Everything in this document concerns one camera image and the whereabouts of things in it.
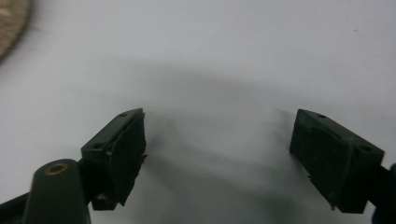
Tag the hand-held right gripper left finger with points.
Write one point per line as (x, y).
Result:
(124, 155)

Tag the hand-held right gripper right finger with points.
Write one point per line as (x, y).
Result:
(336, 161)

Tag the scalloped wooden puzzle tray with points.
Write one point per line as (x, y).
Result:
(11, 21)

